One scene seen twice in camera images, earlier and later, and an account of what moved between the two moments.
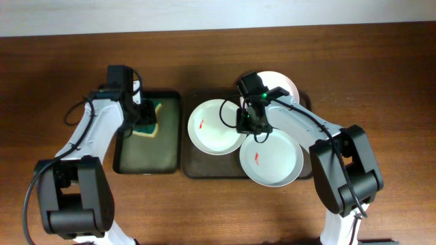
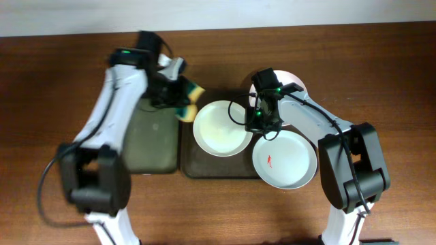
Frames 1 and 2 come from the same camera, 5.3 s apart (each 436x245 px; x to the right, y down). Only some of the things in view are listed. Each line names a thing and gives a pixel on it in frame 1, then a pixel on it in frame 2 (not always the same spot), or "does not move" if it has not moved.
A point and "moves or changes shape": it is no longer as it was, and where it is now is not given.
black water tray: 141,154 does not move
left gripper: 147,114 to 178,96
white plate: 212,127 does not move
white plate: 273,79 moves or changes shape
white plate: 274,162 moves or changes shape
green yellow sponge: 148,130 to 188,113
